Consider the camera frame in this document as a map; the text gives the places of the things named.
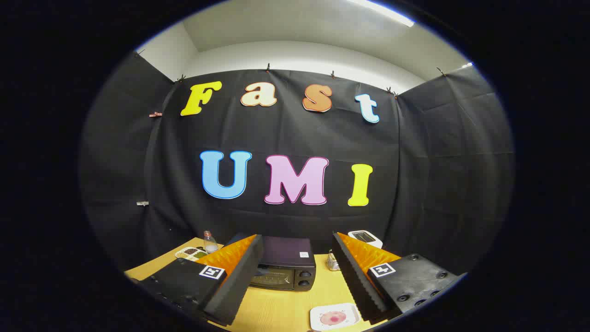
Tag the white divided snack dish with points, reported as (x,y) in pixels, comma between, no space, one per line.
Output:
(190,253)

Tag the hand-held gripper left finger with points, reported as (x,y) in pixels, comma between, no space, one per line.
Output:
(239,281)

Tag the pink round meat slice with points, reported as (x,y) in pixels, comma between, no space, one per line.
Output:
(333,317)

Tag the white square plate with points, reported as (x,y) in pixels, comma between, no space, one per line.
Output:
(318,323)

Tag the black toaster oven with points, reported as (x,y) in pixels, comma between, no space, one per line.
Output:
(286,251)

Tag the cream white toaster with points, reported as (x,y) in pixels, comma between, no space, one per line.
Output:
(368,239)

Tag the glass toaster oven door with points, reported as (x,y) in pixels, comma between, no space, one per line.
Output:
(276,279)

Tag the clear glass bottle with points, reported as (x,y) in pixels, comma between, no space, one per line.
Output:
(210,244)

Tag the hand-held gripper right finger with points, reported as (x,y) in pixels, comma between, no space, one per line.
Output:
(352,281)

